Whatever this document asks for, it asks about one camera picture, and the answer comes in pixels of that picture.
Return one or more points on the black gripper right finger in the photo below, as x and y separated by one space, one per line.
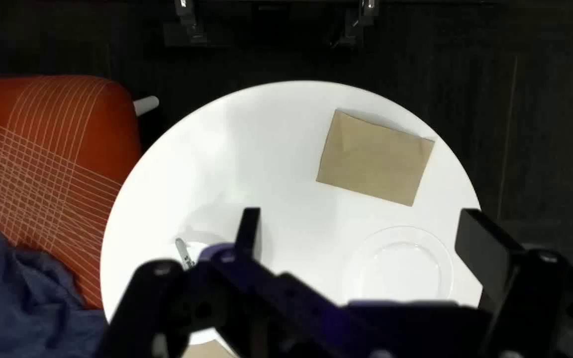
537 299

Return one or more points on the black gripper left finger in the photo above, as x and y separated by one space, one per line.
167 311

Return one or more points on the dark blue cloth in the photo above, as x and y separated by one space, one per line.
14 305

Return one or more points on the orange patterned sofa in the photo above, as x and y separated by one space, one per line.
48 151

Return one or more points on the white sofa leg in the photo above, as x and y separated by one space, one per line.
145 104

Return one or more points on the brown paper envelope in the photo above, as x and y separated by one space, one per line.
374 157

